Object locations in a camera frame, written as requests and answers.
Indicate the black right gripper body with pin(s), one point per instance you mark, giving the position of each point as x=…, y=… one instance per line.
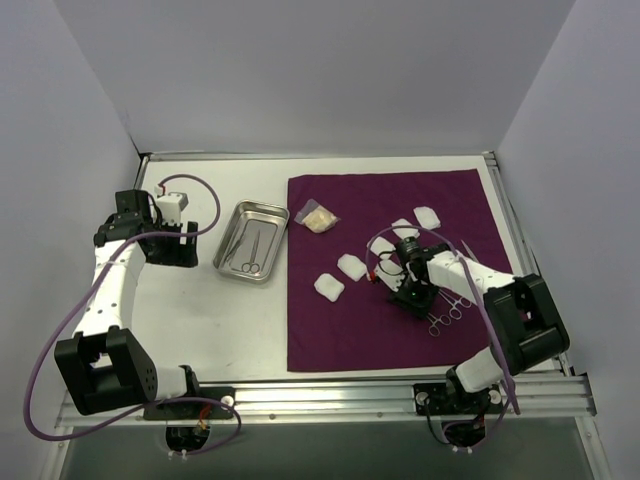
x=413, y=301

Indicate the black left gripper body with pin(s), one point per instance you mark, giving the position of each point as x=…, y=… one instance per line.
x=170, y=251

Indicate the white gauze pad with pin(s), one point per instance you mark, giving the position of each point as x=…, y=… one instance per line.
x=352, y=267
x=427, y=217
x=329, y=287
x=404, y=229
x=381, y=249

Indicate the steel forceps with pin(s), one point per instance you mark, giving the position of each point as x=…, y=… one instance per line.
x=230, y=255
x=437, y=324

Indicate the steel instrument tray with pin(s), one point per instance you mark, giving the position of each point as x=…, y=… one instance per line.
x=271, y=220

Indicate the purple surgical cloth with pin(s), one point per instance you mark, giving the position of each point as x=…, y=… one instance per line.
x=362, y=330

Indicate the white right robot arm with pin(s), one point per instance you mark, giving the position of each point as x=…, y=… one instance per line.
x=524, y=324

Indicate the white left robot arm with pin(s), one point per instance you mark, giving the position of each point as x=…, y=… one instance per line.
x=103, y=365

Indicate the clear bag of cotton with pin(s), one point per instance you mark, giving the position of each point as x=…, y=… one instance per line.
x=315, y=217

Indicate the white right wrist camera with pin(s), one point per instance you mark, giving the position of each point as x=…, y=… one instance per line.
x=388, y=273

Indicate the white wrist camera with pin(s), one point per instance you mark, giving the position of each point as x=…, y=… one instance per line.
x=170, y=205
x=388, y=273

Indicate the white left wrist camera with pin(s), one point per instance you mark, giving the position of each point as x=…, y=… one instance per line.
x=170, y=205

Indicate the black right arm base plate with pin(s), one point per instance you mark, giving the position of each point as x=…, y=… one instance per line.
x=439, y=399

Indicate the aluminium right rail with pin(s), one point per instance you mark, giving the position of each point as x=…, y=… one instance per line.
x=524, y=252

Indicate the aluminium rail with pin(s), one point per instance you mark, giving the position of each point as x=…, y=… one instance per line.
x=539, y=395
x=524, y=252

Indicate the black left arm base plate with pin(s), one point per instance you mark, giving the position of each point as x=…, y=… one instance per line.
x=208, y=408

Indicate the aluminium front rail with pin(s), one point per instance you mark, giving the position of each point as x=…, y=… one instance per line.
x=539, y=395

